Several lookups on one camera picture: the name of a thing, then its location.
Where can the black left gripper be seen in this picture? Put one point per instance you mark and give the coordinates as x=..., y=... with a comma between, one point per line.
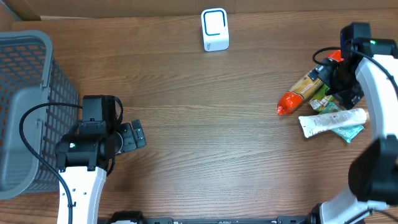
x=129, y=137

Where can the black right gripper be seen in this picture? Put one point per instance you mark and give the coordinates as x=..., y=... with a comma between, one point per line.
x=348, y=98

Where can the green snack bar wrapper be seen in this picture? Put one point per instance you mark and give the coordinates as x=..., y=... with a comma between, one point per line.
x=320, y=100

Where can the orange biscuit roll pack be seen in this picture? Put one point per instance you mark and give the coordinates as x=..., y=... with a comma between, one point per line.
x=308, y=85

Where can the teal tissue packet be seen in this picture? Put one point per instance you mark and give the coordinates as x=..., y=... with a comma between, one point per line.
x=347, y=133

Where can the white tube with gold cap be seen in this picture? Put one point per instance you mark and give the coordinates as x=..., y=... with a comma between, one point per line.
x=313, y=125

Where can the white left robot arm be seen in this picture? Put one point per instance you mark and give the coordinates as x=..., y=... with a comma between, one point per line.
x=86, y=156

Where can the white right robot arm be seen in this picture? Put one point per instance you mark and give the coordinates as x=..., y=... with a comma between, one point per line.
x=368, y=69

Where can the white barcode scanner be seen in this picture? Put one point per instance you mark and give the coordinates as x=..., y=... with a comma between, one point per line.
x=215, y=30

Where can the grey plastic mesh basket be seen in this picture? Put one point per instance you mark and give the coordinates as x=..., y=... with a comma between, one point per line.
x=35, y=91

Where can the brown cardboard back panel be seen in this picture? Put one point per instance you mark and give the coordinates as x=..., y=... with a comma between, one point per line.
x=34, y=9

